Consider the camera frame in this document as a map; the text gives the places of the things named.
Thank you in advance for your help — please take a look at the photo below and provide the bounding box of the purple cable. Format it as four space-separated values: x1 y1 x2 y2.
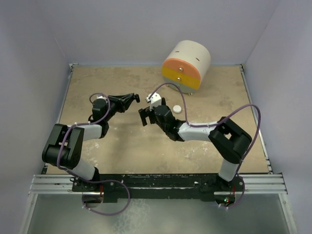
148 82 262 210
57 92 131 216

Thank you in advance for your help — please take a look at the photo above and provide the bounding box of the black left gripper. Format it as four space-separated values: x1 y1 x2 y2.
103 94 134 122

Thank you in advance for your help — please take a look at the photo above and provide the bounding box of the round white drawer cabinet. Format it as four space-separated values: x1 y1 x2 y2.
161 40 211 95

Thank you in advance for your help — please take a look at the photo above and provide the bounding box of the aluminium frame rail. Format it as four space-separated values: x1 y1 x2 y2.
29 174 287 194

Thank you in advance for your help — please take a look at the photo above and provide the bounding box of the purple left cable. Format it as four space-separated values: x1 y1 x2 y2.
57 92 131 216

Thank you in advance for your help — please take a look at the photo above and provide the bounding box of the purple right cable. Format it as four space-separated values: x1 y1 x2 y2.
148 82 262 210

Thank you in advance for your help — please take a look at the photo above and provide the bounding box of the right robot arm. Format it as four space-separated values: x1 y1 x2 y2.
138 105 252 191

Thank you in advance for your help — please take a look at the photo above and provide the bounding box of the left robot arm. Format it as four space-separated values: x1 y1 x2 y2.
42 93 140 191

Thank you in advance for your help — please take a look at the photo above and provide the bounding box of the black earbud charging case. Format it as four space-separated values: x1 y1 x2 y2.
135 94 140 103

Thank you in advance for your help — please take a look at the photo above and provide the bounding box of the white earbud charging case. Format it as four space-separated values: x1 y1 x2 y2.
173 105 182 114

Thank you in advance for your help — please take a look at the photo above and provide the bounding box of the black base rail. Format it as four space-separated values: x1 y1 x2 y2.
71 173 245 204

